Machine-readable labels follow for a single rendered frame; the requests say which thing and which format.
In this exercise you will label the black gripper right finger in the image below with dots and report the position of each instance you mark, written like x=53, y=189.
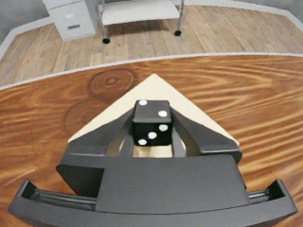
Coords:
x=199, y=140

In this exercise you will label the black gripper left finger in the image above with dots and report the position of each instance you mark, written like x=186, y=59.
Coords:
x=107, y=138

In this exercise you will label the black die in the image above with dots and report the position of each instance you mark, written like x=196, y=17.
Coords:
x=152, y=123

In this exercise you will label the beige mat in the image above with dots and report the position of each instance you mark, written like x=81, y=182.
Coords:
x=152, y=88

